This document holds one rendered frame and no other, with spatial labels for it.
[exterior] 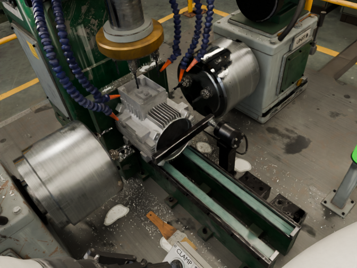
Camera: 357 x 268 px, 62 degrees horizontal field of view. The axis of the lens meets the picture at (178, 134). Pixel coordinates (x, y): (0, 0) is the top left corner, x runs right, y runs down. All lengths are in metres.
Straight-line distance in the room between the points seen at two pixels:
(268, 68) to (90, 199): 0.74
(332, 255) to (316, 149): 1.08
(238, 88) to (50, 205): 0.67
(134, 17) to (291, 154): 0.76
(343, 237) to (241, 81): 0.89
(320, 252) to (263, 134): 1.09
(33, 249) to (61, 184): 0.16
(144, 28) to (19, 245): 0.58
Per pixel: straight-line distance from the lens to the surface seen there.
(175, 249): 0.67
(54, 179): 0.78
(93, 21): 1.00
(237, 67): 1.03
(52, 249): 0.86
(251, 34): 1.16
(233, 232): 0.86
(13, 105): 3.23
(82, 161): 0.78
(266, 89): 1.19
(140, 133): 0.89
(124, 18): 0.78
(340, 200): 1.08
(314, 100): 1.47
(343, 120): 1.41
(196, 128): 0.94
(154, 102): 0.91
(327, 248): 0.19
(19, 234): 0.77
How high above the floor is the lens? 1.70
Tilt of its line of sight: 46 degrees down
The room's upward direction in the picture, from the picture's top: 7 degrees counter-clockwise
